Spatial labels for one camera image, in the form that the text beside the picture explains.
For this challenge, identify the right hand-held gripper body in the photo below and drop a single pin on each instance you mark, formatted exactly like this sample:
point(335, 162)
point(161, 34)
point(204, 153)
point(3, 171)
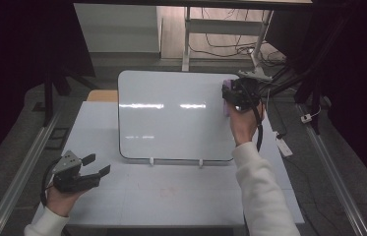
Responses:
point(246, 93)

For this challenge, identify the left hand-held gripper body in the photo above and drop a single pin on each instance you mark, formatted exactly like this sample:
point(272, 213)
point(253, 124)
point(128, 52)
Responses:
point(73, 182)

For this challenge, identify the white whiteboard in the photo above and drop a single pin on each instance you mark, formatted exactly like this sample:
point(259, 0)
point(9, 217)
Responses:
point(174, 124)

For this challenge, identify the person's left hand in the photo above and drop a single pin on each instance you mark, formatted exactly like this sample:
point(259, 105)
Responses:
point(61, 201)

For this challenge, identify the person's right hand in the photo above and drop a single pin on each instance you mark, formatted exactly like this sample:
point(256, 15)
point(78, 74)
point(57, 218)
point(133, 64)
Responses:
point(245, 126)

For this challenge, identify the black floor plate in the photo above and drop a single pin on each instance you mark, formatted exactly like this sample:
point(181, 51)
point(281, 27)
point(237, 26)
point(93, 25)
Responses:
point(57, 139)

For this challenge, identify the white whiteboard holder clip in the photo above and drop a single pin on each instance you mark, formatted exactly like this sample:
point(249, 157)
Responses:
point(200, 162)
point(151, 161)

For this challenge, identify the black metal stand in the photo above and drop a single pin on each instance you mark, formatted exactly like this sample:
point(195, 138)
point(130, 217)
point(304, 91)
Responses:
point(315, 82)
point(49, 95)

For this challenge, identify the aluminium rail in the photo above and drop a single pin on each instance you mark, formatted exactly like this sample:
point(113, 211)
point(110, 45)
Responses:
point(335, 183)
point(20, 177)

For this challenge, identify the white desk frame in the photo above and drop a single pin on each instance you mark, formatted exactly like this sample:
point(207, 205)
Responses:
point(223, 27)

